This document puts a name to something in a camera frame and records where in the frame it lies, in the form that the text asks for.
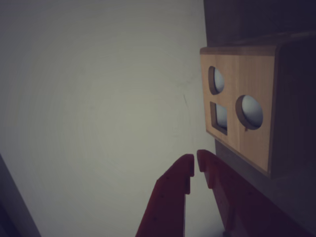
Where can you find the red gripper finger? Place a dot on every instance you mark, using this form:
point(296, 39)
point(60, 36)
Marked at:
point(237, 197)
point(170, 192)

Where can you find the wooden shape sorter box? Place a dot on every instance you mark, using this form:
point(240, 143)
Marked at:
point(249, 74)

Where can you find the brown table mat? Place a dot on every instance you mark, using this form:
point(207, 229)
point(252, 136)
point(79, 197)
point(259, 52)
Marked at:
point(247, 14)

